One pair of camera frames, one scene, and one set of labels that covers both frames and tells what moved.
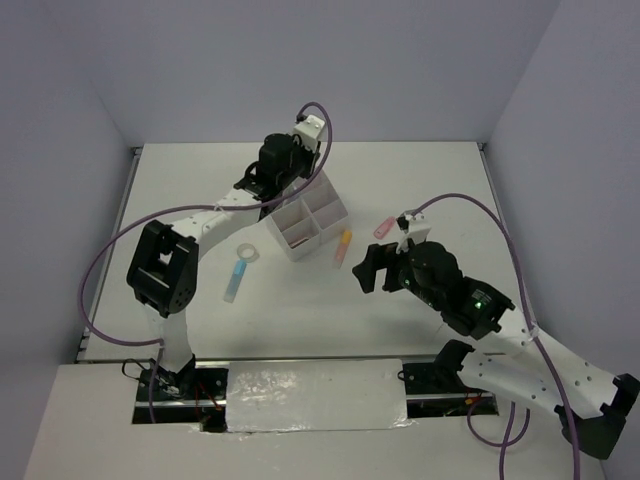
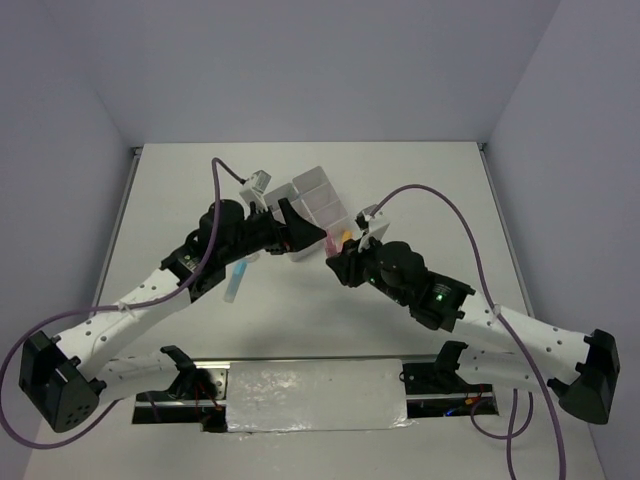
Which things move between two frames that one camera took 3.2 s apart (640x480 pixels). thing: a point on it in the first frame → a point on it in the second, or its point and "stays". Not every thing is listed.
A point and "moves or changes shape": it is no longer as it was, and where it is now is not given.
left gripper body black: [303, 162] → [262, 233]
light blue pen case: [235, 280] stays
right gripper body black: [399, 274] → [359, 267]
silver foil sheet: [309, 395] stays
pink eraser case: [383, 228] moves or changes shape
